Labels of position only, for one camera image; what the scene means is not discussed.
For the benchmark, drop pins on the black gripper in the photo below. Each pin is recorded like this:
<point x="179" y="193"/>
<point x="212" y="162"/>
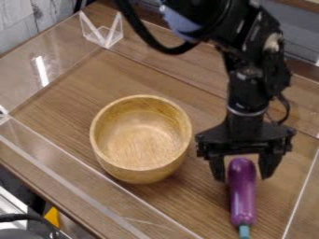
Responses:
<point x="243" y="133"/>

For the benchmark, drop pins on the purple toy eggplant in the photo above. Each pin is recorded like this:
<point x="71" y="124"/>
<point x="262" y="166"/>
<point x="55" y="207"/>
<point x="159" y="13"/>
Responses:
<point x="242" y="179"/>

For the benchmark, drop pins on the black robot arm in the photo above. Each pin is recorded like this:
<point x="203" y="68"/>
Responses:
<point x="248" y="38"/>

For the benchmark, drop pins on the brown wooden bowl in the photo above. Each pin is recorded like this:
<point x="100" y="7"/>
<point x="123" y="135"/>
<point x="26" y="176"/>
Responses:
<point x="140" y="135"/>

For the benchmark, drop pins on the yellow black device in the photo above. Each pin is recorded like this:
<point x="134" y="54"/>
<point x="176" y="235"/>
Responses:
<point x="40" y="228"/>

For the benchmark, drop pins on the clear acrylic corner bracket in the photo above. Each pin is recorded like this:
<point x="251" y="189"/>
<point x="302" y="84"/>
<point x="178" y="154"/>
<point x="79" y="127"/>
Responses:
<point x="103" y="36"/>

